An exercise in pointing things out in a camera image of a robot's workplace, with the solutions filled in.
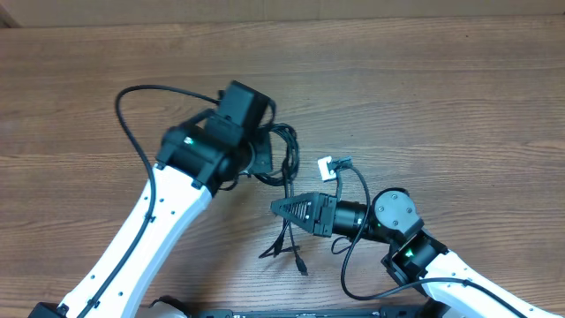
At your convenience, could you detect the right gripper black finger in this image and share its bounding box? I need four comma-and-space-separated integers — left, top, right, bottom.
273, 204, 314, 232
270, 193, 319, 212

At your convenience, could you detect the black usb cable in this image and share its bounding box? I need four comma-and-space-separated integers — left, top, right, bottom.
253, 123, 309, 277

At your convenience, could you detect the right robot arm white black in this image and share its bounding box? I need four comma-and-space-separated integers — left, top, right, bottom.
270, 188, 550, 317

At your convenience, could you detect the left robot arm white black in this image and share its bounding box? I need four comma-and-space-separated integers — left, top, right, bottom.
30, 80, 276, 317

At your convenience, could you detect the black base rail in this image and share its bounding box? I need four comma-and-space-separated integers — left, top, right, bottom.
191, 306, 421, 318

